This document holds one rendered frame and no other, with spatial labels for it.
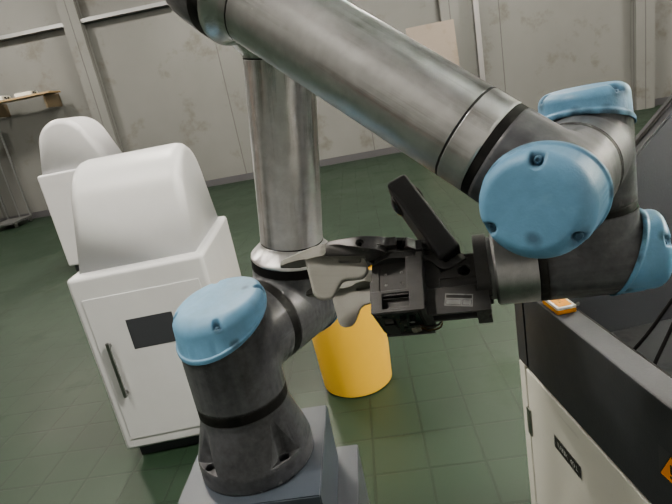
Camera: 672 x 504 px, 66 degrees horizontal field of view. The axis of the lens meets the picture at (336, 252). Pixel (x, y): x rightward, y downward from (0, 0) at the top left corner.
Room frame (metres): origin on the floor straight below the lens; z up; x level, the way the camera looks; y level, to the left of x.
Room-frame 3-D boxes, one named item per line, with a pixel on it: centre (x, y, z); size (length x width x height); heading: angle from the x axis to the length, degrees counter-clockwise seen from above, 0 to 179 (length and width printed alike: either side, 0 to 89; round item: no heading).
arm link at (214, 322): (0.59, 0.15, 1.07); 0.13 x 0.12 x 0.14; 143
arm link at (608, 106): (0.44, -0.23, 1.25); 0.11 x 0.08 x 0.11; 143
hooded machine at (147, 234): (2.21, 0.77, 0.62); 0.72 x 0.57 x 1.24; 176
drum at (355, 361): (2.19, 0.01, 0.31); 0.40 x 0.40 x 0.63
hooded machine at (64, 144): (5.58, 2.38, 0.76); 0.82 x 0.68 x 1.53; 84
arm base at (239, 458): (0.59, 0.15, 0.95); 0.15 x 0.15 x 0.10
